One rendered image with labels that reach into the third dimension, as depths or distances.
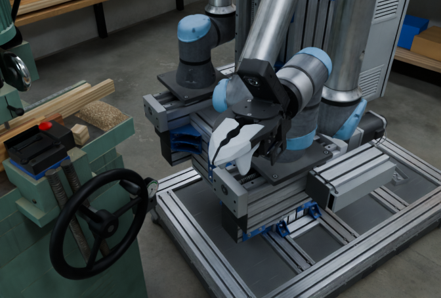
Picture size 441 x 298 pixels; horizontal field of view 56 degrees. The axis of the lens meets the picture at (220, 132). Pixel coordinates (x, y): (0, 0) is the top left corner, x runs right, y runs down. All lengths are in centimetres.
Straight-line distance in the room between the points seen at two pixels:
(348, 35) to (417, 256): 141
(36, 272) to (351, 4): 104
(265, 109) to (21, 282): 87
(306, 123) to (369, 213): 122
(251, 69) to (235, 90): 27
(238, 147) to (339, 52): 51
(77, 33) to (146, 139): 167
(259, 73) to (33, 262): 88
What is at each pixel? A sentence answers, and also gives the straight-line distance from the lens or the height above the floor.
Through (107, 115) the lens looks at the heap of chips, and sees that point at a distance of 121.
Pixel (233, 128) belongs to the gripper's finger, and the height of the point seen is 124.
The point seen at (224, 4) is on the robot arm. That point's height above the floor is 108.
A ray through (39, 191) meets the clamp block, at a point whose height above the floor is 94.
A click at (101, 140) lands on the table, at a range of 119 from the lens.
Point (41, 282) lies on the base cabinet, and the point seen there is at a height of 57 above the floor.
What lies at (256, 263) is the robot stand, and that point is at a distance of 170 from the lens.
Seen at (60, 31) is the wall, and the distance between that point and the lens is 396.
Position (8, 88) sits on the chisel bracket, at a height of 107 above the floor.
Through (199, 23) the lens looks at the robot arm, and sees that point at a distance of 146.
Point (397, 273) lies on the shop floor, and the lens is 208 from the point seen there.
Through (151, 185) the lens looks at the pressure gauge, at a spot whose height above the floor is 67.
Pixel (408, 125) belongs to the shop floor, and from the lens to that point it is 301.
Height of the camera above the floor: 158
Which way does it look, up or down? 36 degrees down
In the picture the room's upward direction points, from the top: straight up
